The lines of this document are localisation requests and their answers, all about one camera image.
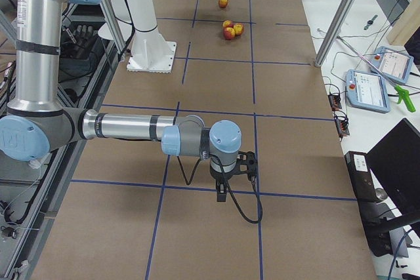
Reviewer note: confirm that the black wrist watch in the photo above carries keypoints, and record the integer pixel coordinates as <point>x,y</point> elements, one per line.
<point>370,22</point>

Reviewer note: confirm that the blue teach pendant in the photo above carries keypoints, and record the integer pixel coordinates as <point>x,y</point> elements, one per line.
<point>394,64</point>
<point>367,91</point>

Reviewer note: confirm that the black monitor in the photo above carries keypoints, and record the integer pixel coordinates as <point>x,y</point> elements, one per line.
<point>394,161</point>

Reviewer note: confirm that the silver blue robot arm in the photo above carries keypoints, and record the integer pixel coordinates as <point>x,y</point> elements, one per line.
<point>36,124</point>

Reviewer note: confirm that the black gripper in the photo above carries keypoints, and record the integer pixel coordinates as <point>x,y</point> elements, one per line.
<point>220,175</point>

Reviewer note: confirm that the wooden board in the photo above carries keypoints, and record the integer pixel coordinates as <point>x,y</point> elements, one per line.
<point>406,26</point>

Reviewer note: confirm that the red yellow apple back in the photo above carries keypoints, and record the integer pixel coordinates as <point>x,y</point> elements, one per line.
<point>229,33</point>

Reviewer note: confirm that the red yellow apple front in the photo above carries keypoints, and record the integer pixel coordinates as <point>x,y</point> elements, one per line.
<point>238,29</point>

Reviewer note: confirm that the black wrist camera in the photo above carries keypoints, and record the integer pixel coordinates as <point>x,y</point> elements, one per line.
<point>247,164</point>

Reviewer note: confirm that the far blue teach pendant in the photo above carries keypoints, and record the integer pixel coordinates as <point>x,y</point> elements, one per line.
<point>394,64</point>

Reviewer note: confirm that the red yellow apple left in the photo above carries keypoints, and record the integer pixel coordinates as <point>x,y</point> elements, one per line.
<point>227,24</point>

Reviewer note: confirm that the black computer box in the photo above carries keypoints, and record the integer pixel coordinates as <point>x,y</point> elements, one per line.
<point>383,230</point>

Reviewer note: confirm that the far orange connector board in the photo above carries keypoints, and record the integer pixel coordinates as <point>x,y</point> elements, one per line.
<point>334,97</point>

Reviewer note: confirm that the lone red yellow apple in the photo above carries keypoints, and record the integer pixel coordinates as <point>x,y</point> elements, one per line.
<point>223,3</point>

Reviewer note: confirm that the near orange connector board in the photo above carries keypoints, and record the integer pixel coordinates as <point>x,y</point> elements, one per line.
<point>341,123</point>

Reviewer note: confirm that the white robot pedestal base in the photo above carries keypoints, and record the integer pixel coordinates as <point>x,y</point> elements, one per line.
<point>150,51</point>

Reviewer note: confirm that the aluminium frame post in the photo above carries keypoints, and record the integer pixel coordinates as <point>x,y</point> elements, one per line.
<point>333,31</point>

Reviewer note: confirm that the orange connector board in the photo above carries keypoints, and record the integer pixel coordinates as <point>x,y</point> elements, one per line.
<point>334,97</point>
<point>341,123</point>

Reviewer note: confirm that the near blue teach pendant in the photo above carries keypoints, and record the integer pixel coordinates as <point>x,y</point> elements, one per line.
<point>367,91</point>

